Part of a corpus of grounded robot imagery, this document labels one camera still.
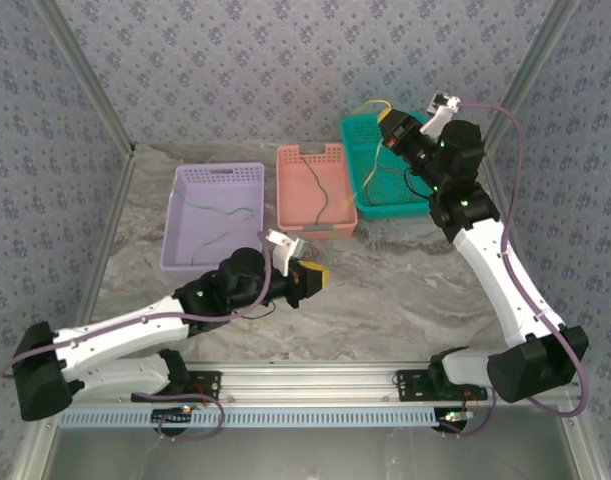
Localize black cable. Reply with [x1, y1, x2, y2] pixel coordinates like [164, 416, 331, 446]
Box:
[299, 156, 331, 226]

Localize teal plastic basket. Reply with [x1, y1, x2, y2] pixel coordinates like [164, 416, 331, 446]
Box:
[339, 113, 436, 221]

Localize salmon pink plastic basket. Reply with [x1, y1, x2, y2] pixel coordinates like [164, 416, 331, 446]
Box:
[276, 142, 360, 240]

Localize lavender plastic basket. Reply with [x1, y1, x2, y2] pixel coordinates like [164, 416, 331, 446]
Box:
[159, 161, 266, 281]

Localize black controller board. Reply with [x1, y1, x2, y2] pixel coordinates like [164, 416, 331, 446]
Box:
[151, 407, 195, 427]
[437, 407, 475, 432]

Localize grey metal shelf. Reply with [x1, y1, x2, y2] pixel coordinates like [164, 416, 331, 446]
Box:
[9, 403, 606, 480]

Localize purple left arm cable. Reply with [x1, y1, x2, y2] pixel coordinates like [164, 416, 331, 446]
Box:
[0, 242, 274, 444]

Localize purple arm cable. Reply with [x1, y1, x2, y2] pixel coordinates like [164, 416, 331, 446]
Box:
[0, 242, 274, 444]
[454, 101, 589, 439]

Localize thin black left gripper wire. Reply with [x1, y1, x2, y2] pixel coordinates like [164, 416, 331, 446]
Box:
[229, 299, 279, 322]

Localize thin black gripper wire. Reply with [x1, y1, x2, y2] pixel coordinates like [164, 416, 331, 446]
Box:
[229, 299, 279, 322]
[403, 167, 434, 207]

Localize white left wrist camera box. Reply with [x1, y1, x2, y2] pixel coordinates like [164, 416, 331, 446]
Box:
[265, 228, 309, 276]

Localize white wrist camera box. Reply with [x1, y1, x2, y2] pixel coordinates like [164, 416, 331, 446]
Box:
[265, 228, 309, 276]
[427, 91, 464, 134]

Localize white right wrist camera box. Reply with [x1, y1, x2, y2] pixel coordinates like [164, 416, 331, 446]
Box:
[427, 91, 464, 134]

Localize thin black right gripper wire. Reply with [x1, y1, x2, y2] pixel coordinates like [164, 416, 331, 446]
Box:
[403, 167, 434, 207]

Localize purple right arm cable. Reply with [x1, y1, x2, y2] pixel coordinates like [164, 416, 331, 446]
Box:
[454, 101, 589, 439]

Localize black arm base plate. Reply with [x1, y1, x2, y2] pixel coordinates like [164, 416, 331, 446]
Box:
[130, 369, 222, 403]
[396, 369, 489, 403]

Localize aluminium frame post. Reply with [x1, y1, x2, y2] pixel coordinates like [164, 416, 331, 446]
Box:
[478, 0, 582, 157]
[34, 0, 138, 157]

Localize aluminium front rail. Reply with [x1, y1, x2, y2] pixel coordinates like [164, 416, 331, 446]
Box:
[39, 363, 584, 404]

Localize light blue slotted duct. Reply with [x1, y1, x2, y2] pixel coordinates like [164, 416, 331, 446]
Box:
[58, 407, 439, 430]

